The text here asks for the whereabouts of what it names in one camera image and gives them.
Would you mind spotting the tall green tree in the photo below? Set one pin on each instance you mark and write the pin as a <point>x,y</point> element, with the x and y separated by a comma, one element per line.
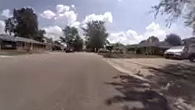
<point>95,35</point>

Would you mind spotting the round green tree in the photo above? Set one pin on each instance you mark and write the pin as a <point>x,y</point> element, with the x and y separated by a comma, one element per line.
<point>70,39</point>

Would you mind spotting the grey asphalt road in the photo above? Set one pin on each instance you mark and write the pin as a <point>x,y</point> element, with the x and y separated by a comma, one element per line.
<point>56,84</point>

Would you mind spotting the low house with grey roof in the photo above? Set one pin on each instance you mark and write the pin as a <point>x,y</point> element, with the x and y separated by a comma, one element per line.
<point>149,47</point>

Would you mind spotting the pale concrete driveway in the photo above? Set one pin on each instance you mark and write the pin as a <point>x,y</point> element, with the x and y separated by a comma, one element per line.
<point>157,79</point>

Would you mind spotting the white car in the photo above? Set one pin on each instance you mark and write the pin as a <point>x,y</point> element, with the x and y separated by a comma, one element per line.
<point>175,52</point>

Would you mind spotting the tall dark tree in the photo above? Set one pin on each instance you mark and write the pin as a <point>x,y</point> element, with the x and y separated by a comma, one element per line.
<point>24,23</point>

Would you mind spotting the low brick house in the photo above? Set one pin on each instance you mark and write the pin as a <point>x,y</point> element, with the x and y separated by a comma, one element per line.
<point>16,43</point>

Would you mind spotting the overhanging tree branches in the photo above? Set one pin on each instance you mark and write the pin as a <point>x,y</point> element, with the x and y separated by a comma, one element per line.
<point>186,11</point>

